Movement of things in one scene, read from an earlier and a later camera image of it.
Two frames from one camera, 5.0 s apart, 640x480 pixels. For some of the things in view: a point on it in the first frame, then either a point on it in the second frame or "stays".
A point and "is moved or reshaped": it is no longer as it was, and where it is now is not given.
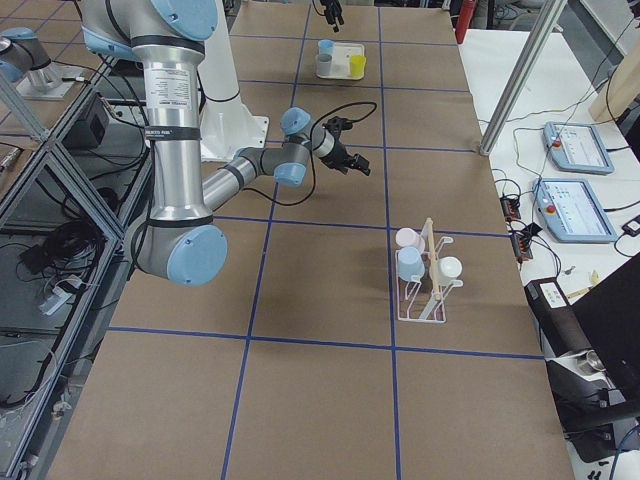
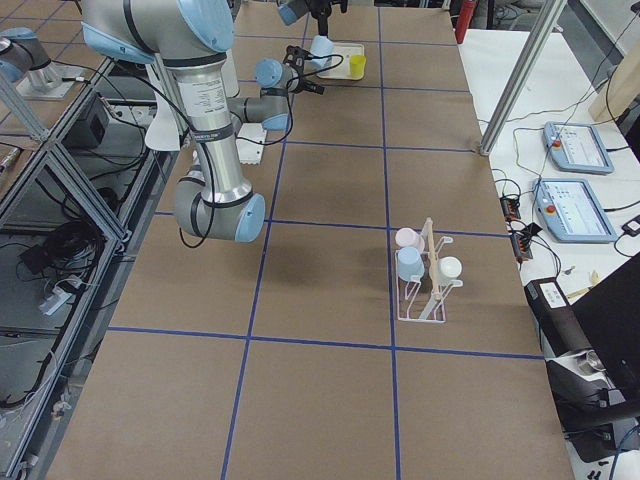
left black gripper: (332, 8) -> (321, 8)
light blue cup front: (410, 263) stays
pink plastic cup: (407, 237) stays
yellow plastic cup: (357, 65) stays
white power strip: (54, 301) stays
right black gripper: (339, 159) -> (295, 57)
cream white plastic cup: (449, 269) stays
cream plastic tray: (340, 65) stays
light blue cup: (326, 47) is moved or reshaped
